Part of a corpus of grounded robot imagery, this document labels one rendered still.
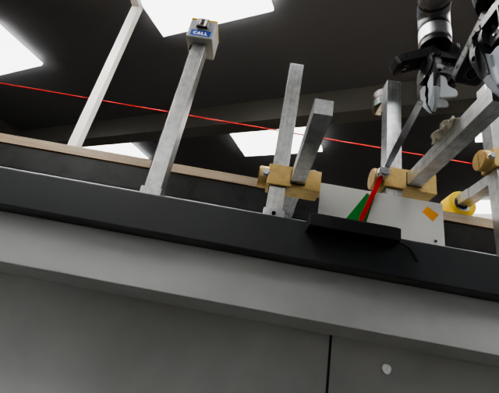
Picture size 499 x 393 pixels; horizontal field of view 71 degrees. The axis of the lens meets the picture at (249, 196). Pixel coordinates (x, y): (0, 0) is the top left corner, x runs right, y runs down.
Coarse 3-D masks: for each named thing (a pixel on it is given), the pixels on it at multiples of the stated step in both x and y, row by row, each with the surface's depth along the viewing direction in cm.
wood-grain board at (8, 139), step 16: (16, 144) 101; (32, 144) 101; (48, 144) 102; (64, 144) 102; (112, 160) 100; (128, 160) 101; (144, 160) 101; (208, 176) 100; (224, 176) 100; (240, 176) 100; (464, 224) 97; (480, 224) 97
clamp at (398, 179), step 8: (376, 168) 78; (392, 168) 78; (400, 168) 78; (376, 176) 77; (392, 176) 77; (400, 176) 77; (368, 184) 80; (384, 184) 76; (392, 184) 76; (400, 184) 76; (424, 184) 76; (432, 184) 76; (408, 192) 77; (416, 192) 76; (424, 192) 76; (432, 192) 76; (424, 200) 79
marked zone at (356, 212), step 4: (364, 196) 74; (368, 196) 74; (360, 200) 74; (364, 200) 74; (360, 204) 74; (364, 204) 74; (356, 208) 73; (360, 208) 73; (352, 212) 73; (356, 212) 73; (360, 212) 73; (368, 212) 73; (348, 216) 72; (352, 216) 72; (356, 216) 72; (356, 220) 72; (364, 220) 72
